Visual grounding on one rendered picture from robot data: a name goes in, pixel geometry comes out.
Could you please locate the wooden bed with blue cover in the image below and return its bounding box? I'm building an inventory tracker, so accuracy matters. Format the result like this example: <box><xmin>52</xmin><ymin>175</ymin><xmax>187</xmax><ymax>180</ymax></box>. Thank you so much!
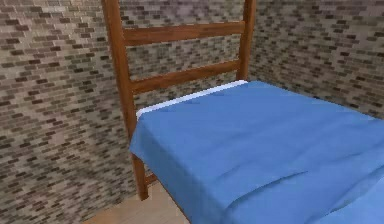
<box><xmin>101</xmin><ymin>0</ymin><xmax>384</xmax><ymax>224</ymax></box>

